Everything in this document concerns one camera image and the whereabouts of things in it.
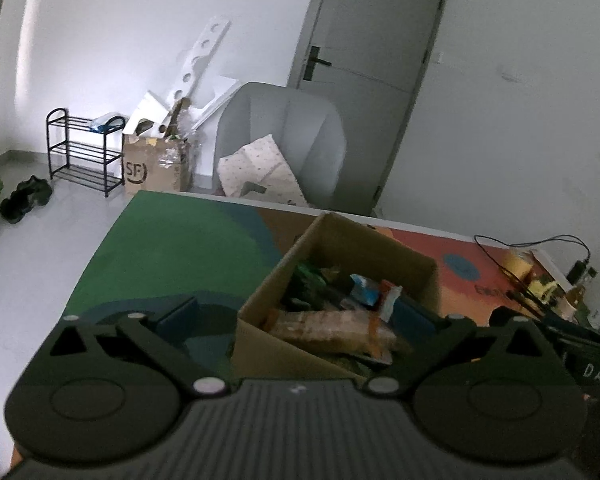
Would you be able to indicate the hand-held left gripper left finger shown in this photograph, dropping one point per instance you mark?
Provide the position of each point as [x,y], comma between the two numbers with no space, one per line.
[177,322]

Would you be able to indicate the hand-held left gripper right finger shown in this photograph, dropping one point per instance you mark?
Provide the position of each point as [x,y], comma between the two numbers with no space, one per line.
[412,320]

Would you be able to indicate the small blue snack packet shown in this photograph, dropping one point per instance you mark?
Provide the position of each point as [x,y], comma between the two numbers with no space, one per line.
[365,290]

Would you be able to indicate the brown cardboard box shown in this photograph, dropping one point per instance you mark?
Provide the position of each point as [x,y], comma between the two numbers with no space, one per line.
[360,245]

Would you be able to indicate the beige biscuit packet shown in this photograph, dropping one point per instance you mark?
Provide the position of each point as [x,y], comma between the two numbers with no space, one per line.
[320,330]

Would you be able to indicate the large green snack packet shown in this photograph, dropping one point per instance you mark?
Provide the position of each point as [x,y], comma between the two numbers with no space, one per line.
[310,282]

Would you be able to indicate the brown glass bottle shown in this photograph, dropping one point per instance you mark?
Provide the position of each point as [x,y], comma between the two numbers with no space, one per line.
[577,297]

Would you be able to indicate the cat printed table mat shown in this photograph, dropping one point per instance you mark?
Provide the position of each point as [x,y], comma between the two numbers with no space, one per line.
[180,240]

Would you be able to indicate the yellow tape dispenser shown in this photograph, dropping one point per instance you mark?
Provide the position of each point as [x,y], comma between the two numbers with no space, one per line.
[544,291]

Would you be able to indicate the masking tape roll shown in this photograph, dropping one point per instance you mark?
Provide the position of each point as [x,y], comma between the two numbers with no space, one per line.
[520,264]

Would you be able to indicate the printed cardboard shipping box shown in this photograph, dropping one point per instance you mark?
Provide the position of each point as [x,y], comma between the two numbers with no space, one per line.
[145,170]

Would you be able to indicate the dotted beige pillow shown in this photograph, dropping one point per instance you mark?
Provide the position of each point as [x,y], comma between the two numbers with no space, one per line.
[260,170]

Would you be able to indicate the crumpled clear plastic wrap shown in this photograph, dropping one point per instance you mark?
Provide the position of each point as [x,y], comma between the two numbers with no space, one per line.
[180,135]

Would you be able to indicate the black shoe rack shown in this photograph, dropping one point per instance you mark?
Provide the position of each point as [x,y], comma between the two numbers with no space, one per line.
[82,160]

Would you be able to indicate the dark shoes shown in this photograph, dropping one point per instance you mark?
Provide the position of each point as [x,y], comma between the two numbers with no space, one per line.
[25,200]

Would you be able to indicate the white folded cardboard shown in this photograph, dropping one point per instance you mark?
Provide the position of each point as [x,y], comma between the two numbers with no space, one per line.
[147,112]

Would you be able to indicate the grey armchair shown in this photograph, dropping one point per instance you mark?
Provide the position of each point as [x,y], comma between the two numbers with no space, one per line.
[300,130]

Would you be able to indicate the white flat boards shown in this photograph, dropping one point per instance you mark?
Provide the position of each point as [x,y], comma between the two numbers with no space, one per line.
[220,95]

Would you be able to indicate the grey door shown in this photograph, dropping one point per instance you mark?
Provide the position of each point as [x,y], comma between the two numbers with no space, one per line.
[375,60]

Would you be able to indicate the white board with holes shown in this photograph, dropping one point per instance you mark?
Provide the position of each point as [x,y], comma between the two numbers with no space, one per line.
[197,55]

